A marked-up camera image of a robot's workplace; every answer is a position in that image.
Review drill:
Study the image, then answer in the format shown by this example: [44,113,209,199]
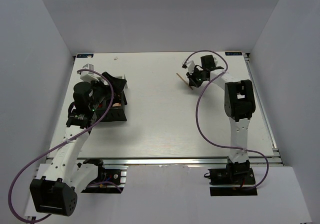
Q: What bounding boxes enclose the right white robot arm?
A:
[182,55,256,186]

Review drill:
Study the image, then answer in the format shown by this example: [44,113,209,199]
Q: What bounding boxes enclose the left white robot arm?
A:
[29,71,127,217]

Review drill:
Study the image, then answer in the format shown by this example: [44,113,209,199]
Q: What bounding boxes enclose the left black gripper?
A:
[88,72,127,111]

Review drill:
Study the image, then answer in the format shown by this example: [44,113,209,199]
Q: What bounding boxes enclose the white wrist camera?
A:
[77,63,99,83]
[182,60,196,74]

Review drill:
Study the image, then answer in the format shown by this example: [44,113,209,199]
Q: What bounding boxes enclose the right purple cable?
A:
[184,50,270,190]

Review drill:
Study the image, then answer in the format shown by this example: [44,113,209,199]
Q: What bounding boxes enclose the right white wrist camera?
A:
[182,60,196,74]

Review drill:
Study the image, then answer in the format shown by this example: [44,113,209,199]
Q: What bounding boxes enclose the wooden stick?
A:
[176,73,193,90]

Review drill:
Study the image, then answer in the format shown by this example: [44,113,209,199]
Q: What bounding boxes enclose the pink round puff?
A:
[112,103,122,107]

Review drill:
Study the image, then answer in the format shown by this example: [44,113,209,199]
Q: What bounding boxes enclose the blue table label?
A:
[76,54,93,58]
[225,51,243,56]

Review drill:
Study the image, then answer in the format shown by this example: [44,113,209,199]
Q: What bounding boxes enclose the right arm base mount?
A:
[203,168,258,197]

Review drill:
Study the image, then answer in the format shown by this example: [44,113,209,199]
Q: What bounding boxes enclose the black mesh organizer box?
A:
[95,91,128,122]

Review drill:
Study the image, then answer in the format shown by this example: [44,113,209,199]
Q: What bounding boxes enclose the right blue table label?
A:
[225,51,243,56]

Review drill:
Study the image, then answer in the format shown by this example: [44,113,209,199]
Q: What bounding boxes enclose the left blue table label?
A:
[76,54,93,58]

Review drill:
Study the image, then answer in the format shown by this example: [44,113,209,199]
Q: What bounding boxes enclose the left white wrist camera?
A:
[77,63,99,83]

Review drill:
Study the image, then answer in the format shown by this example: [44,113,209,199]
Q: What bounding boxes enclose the white mesh organizer box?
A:
[117,76,128,90]

